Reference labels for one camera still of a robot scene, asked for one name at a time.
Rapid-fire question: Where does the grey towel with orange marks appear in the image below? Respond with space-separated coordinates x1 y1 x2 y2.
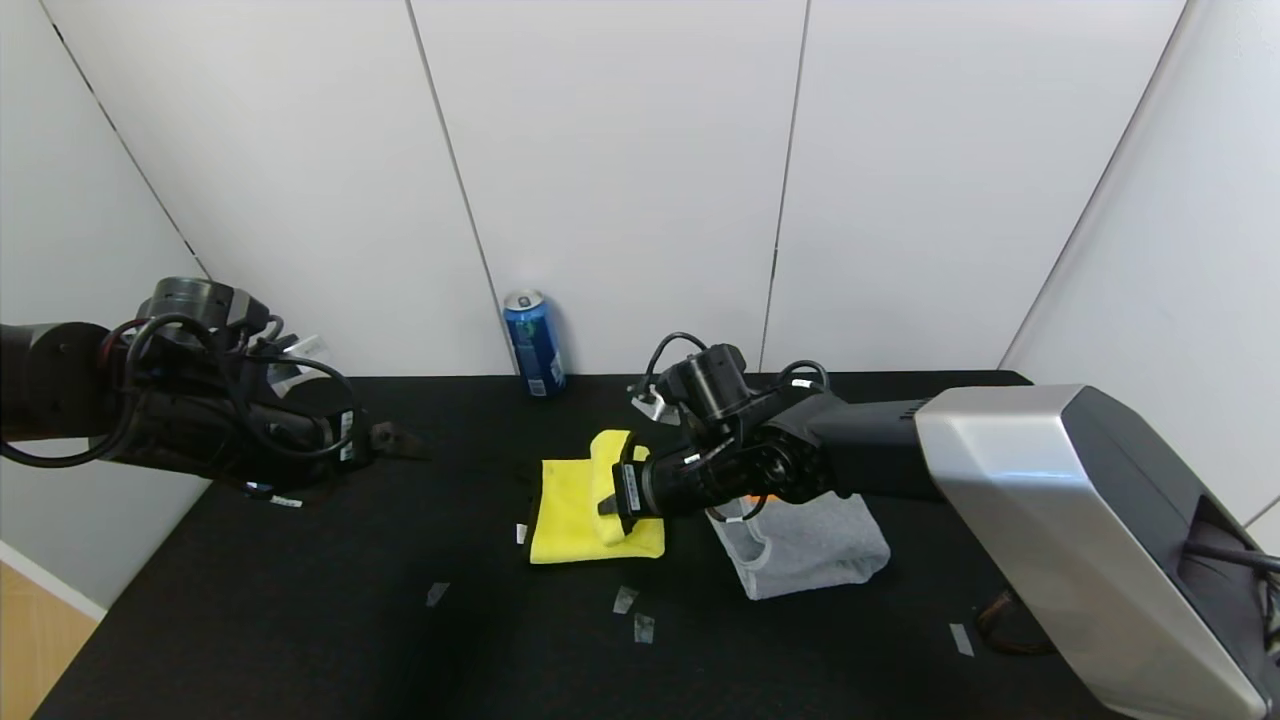
706 490 892 602

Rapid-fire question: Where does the thick braided right arm cable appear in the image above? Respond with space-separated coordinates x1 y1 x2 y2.
973 588 1058 657

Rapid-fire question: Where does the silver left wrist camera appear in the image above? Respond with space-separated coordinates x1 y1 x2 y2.
266 335 333 393

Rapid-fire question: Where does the yellow towel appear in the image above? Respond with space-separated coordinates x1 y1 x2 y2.
527 430 667 566

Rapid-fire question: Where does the blue and green drink can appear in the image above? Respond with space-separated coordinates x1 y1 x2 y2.
502 289 567 399

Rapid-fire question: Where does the thin black left wrist cable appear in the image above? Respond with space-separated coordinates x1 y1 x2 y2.
0 312 359 506

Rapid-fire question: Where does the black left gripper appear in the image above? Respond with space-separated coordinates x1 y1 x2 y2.
263 407 434 470

